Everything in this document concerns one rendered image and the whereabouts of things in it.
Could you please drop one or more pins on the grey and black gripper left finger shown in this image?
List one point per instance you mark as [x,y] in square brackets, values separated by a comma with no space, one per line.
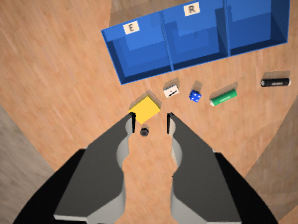
[89,188]

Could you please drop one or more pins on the dark grey hex nut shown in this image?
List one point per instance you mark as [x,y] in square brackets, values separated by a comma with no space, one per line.
[144,132]

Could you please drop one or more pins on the blue three-compartment bin rack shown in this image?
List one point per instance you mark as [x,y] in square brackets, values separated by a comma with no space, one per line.
[199,39]

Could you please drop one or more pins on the blue die with white pips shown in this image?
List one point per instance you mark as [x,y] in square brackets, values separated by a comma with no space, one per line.
[195,95]

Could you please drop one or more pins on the black aa battery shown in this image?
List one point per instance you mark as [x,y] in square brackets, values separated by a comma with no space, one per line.
[275,82]

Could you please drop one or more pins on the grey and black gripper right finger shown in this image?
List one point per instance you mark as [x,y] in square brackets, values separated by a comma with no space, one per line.
[206,188]

